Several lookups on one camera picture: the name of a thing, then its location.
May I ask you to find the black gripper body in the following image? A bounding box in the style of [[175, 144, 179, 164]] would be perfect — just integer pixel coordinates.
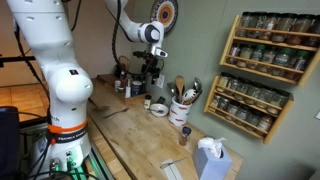
[[141, 54, 165, 80]]

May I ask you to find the herb spice jar black lid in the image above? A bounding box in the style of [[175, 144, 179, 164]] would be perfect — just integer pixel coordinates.
[[248, 11, 268, 39]]

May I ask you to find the small bottle black cap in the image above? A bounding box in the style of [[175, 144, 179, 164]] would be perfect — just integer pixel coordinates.
[[143, 94, 153, 110]]

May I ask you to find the wooden spice tray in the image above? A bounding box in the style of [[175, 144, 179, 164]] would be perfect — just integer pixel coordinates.
[[96, 73, 148, 100]]

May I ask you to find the glass spice jar black lid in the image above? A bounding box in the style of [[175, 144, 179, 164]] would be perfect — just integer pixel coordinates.
[[237, 11, 252, 38], [304, 14, 320, 48], [216, 72, 232, 93], [269, 89, 290, 114], [237, 44, 254, 68], [234, 78, 252, 101], [258, 45, 278, 73], [245, 109, 262, 132], [259, 12, 280, 42], [226, 75, 240, 96], [216, 97, 230, 114], [234, 104, 251, 126], [225, 100, 241, 120], [271, 13, 296, 43], [228, 43, 242, 65], [287, 13, 314, 46], [256, 114, 274, 136], [210, 94, 222, 109], [257, 85, 276, 109], [245, 82, 264, 105]]

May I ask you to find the paprika bottle blue lid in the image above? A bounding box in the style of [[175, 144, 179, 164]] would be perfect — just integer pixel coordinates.
[[178, 125, 193, 147]]

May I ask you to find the glass spice jar green lid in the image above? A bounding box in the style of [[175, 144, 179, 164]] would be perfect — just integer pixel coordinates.
[[270, 47, 294, 77], [286, 49, 311, 81], [247, 44, 266, 70]]

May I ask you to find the metal spoon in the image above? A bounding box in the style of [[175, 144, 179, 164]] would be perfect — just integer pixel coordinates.
[[193, 77, 203, 95], [166, 81, 178, 99]]

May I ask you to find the white can dark label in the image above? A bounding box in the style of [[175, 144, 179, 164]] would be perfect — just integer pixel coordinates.
[[130, 80, 144, 98]]

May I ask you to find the wooden spoon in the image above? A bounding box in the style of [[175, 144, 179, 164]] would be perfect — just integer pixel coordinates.
[[175, 75, 186, 103]]

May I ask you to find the steel and white grinder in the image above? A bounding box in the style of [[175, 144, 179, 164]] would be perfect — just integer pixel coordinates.
[[124, 78, 132, 99]]

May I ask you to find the small white bowl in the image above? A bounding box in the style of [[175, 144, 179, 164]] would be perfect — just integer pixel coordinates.
[[149, 103, 170, 118]]

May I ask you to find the white slotted spoon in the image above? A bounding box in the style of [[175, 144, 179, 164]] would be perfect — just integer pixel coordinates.
[[181, 88, 198, 105]]

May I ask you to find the white chili print utensil crock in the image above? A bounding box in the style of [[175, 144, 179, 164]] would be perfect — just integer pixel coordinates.
[[167, 95, 193, 128]]

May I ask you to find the black kitchen utensil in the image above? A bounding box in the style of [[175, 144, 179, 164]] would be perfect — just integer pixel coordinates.
[[190, 89, 204, 105]]

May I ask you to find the metal fork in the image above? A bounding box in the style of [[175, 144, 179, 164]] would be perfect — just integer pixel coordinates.
[[102, 106, 130, 120]]

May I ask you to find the dark metal spatula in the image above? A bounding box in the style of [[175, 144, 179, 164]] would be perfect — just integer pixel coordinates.
[[88, 97, 112, 112]]

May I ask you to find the white tissue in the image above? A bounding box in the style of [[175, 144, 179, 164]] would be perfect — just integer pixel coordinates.
[[197, 136, 228, 159]]

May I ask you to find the grey blue tissue box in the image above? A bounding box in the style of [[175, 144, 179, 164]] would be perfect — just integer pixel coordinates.
[[193, 143, 234, 180]]

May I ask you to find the black horizontal bar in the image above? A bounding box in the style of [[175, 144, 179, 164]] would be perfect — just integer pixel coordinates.
[[0, 55, 37, 67]]

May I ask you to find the black monitor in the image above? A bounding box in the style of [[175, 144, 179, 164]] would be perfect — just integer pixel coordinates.
[[0, 105, 21, 180]]

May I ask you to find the white wall outlet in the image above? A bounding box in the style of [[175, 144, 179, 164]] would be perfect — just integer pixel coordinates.
[[156, 73, 166, 90]]

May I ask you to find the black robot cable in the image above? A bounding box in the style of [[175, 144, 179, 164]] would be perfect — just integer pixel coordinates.
[[110, 0, 124, 69]]

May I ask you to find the wooden wall spice rack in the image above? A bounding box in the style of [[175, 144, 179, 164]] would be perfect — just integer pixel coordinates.
[[219, 13, 320, 88], [203, 73, 295, 145]]

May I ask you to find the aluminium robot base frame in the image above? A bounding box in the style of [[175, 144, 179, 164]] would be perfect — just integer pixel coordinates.
[[84, 146, 116, 180]]

